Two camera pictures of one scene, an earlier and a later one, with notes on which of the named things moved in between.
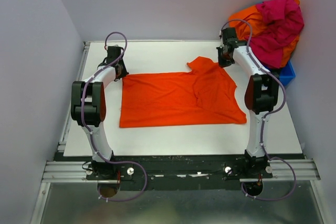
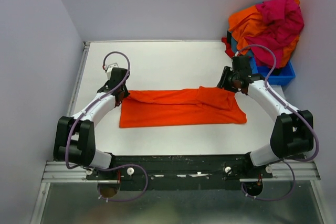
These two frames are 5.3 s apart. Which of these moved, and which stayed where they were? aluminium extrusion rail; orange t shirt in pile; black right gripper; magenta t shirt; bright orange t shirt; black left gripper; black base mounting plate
Moved: bright orange t shirt; black left gripper; black right gripper
Stayed: aluminium extrusion rail; black base mounting plate; magenta t shirt; orange t shirt in pile
